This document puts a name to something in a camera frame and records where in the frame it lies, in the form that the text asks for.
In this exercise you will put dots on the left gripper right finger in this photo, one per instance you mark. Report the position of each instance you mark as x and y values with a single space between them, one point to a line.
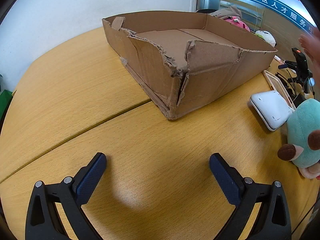
273 218

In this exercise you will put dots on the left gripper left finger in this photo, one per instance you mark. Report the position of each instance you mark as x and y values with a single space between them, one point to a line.
43 220

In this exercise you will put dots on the clear beige phone case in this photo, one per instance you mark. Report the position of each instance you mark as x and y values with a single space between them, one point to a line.
276 84

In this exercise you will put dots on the white plastic device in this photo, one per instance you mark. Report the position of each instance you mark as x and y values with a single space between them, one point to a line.
272 108

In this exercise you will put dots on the teal pink plush toy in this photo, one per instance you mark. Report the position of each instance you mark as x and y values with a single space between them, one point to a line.
302 146

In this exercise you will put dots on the black sunglasses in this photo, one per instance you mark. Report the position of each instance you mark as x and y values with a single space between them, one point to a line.
288 86

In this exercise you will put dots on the person's right hand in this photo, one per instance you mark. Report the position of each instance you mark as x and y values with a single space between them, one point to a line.
310 43

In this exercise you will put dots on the white panda plush toy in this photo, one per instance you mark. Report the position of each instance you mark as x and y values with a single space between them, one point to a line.
266 36

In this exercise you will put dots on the beige cloth bag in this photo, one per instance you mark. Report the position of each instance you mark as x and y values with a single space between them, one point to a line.
228 12

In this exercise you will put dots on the torn cardboard box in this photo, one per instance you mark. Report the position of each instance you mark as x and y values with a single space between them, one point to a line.
185 60

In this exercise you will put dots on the green bench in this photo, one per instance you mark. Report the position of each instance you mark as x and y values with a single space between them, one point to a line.
5 100

